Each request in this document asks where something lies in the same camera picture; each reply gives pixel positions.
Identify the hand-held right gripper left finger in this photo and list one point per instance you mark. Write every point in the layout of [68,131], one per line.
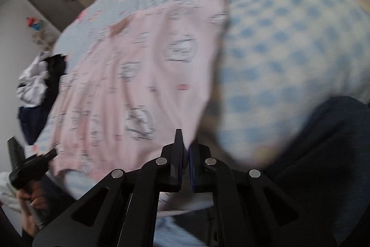
[173,166]

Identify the red and blue plush toy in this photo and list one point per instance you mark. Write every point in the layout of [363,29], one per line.
[35,24]

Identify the navy garment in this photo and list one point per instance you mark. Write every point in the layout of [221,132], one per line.
[34,122]

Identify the blue checked printed blanket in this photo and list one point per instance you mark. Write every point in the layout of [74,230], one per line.
[289,47]

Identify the white garment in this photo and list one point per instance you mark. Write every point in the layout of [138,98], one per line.
[31,82]

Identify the white shelf rack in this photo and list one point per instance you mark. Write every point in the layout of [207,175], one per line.
[43,40]

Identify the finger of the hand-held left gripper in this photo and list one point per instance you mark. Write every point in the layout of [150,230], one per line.
[50,155]

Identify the person's left hand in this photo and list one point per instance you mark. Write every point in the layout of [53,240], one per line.
[40,195]

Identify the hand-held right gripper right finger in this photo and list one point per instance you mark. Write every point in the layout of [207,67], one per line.
[195,171]

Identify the pink printed pyjama garment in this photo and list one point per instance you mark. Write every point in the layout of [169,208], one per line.
[130,76]

